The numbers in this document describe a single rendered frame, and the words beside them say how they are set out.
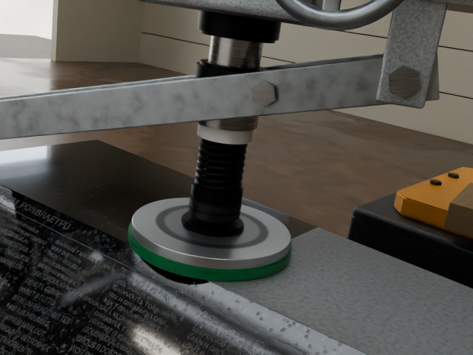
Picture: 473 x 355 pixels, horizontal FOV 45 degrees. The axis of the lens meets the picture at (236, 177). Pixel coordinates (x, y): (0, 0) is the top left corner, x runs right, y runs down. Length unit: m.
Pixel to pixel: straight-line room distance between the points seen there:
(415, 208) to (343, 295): 0.57
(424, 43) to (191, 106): 0.26
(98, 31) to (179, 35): 1.23
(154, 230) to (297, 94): 0.25
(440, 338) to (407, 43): 0.31
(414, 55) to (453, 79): 6.38
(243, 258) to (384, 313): 0.17
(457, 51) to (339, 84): 6.36
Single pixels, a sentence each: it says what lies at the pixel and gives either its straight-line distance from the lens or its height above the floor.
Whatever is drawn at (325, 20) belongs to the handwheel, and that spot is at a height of 1.11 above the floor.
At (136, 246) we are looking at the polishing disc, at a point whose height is 0.81.
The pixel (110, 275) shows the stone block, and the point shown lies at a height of 0.77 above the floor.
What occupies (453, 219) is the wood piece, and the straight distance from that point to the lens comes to 1.11.
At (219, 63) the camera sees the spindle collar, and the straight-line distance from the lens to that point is 0.69.
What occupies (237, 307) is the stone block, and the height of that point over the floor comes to 0.79.
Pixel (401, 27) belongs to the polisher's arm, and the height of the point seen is 1.12.
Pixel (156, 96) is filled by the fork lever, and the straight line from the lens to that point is 0.69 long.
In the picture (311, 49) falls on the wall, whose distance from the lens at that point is 7.76.
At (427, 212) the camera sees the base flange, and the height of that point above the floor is 0.76.
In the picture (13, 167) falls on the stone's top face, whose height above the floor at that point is 0.80.
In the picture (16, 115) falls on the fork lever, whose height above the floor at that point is 0.94.
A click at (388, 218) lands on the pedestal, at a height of 0.74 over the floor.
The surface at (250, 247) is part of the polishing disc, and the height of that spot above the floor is 0.83.
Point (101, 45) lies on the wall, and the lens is 9.36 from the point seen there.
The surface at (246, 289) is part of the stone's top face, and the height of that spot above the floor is 0.80.
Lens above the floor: 1.11
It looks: 16 degrees down
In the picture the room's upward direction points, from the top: 8 degrees clockwise
